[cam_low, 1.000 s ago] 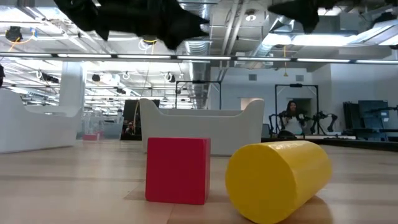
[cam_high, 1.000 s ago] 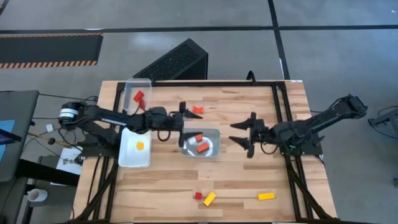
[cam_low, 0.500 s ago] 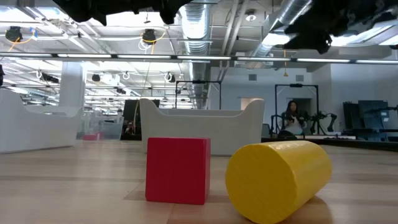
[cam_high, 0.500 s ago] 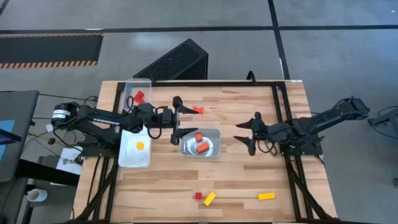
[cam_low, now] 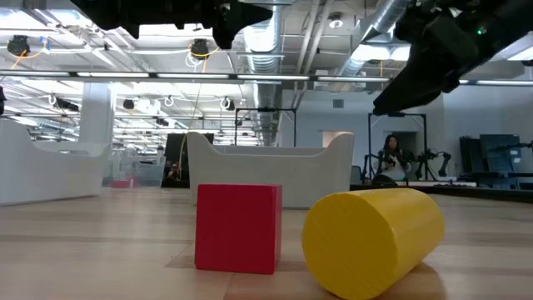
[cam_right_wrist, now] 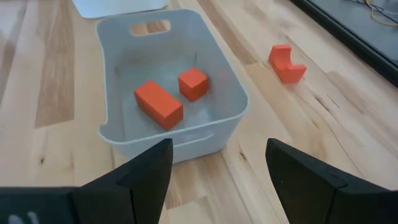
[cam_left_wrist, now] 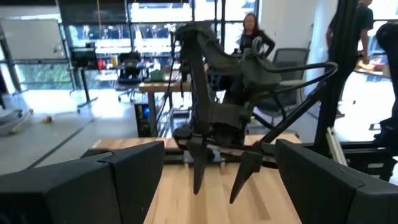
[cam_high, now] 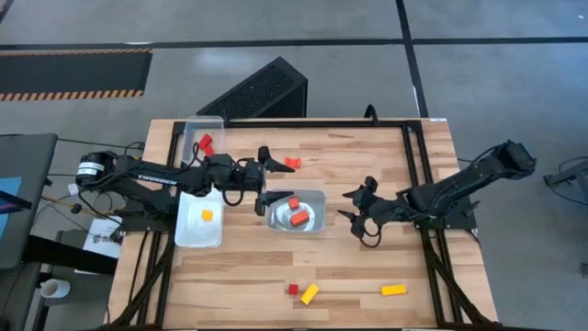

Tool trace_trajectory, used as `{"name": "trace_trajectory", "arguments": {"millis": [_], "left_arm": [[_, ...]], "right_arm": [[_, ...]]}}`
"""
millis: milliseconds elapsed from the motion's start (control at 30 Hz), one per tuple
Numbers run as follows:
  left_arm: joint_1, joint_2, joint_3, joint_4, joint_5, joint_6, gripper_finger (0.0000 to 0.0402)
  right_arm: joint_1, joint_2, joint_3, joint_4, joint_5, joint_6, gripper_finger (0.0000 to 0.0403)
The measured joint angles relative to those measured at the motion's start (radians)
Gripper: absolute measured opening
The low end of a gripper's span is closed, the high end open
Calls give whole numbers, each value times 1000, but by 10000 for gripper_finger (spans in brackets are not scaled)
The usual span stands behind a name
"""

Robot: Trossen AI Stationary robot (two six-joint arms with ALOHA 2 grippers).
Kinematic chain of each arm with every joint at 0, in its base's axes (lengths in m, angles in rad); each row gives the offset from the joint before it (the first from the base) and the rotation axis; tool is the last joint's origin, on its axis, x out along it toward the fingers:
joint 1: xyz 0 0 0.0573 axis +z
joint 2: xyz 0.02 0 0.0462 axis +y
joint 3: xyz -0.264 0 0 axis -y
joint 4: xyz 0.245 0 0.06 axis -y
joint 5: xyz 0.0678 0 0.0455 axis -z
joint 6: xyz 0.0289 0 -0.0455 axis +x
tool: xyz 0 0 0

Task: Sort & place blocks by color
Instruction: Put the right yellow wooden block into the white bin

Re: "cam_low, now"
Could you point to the black background rig frame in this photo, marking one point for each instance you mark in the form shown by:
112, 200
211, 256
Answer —
395, 114

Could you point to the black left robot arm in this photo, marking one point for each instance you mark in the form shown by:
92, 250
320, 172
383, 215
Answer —
96, 12

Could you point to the translucent square plastic bin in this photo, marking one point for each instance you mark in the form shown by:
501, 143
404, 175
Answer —
291, 175

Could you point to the person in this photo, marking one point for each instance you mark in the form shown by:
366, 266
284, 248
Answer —
393, 164

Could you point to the black background robot arm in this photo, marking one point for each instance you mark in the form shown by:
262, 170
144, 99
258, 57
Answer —
443, 160

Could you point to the silver ceiling duct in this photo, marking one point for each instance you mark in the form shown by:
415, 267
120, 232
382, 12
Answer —
264, 54
383, 16

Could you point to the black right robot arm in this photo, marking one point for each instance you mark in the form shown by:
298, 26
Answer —
512, 16

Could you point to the yellow cylinder block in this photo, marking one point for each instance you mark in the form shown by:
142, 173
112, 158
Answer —
366, 246

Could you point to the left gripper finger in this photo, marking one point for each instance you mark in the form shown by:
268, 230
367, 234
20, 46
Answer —
250, 12

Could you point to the overhead light bar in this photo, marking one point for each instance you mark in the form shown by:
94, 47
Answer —
187, 76

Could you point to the clear rectangular plastic bin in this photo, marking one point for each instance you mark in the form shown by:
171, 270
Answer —
145, 175

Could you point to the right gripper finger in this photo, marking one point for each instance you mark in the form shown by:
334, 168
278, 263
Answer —
404, 91

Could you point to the dark equipment rack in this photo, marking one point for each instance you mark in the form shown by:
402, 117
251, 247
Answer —
499, 158

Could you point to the red rectangular block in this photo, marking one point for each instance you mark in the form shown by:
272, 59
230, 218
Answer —
123, 183

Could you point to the red cube block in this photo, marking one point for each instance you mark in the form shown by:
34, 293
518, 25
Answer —
237, 229

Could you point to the white plastic bin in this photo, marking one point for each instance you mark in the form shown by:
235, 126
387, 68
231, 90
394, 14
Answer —
41, 175

